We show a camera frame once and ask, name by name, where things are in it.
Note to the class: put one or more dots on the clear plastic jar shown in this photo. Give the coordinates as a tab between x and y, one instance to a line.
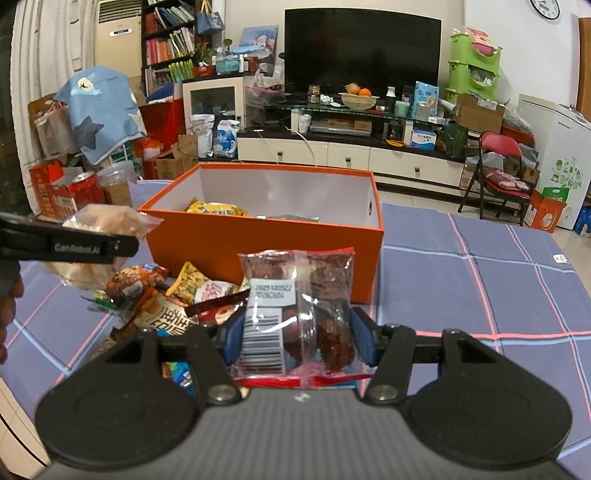
117	184

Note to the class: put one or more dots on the red folding chair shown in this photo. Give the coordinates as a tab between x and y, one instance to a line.
501	145

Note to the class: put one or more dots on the red printed carton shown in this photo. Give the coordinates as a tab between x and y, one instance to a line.
46	189

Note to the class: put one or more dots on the dark bookshelf with books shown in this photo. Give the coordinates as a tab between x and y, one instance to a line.
168	46

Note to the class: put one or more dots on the white standing air conditioner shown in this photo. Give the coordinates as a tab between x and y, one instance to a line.
117	41

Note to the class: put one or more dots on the orange and white box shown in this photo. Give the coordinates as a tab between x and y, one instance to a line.
545	212

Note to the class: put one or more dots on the red drink can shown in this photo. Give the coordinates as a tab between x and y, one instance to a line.
87	187

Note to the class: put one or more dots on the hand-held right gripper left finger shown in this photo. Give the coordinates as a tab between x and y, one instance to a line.
233	337

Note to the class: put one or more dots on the round wall clock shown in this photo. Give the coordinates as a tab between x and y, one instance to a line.
545	7

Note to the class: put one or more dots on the pale round fruit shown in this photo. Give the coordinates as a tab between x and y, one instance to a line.
353	87

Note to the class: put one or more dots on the clear packet of pale snacks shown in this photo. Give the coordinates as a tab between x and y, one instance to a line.
111	219

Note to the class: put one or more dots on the blue gift bag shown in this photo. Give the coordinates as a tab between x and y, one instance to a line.
210	21

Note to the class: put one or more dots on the green stacked storage bins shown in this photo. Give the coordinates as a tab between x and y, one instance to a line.
475	69

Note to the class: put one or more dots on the pink plastic basket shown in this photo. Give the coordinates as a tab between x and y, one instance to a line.
265	94

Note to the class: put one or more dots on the purple plaid tablecloth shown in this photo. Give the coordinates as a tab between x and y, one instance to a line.
461	295

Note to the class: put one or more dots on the white and blue bag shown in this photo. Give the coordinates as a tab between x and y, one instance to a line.
226	138

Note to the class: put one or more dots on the red bag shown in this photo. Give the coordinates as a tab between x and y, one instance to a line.
161	117

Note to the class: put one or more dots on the white curtain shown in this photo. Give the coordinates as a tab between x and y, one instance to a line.
55	46

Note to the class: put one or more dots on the clear packet of dark red snacks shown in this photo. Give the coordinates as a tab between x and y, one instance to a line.
323	295

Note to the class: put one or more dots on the pile of mixed snack packets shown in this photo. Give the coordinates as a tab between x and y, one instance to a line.
157	316

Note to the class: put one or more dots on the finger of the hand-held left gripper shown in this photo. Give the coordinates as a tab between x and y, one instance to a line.
124	245

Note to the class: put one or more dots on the fruit bowl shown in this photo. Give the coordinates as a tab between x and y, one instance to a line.
358	102

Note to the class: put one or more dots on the black flat television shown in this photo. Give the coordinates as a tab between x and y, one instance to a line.
360	46

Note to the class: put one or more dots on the orange fruit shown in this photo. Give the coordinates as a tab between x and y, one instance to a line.
364	92

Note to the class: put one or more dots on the blue picture book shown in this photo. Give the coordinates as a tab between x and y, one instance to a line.
258	37

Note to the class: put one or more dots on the silver foil snack packet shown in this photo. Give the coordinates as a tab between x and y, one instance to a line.
288	218

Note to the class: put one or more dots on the brown cardboard box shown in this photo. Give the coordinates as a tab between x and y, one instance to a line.
478	115

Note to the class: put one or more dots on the white household appliance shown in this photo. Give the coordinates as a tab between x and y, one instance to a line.
558	152

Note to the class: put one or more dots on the orange cardboard box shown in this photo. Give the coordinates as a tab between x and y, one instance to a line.
258	244

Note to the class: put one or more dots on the white television stand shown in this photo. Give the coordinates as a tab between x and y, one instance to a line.
351	154

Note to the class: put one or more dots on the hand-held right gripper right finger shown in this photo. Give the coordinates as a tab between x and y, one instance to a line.
362	341

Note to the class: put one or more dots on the dark green bag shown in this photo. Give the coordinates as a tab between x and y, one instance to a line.
452	141

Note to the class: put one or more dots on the white glass door cabinet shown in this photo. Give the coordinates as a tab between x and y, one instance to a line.
214	99

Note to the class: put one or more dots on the yellow crinkled snack packet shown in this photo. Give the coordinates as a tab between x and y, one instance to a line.
214	208

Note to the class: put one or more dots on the person's left hand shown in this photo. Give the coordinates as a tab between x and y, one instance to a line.
7	318

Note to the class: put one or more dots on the blue star print cloth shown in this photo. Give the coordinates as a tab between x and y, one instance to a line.
99	106

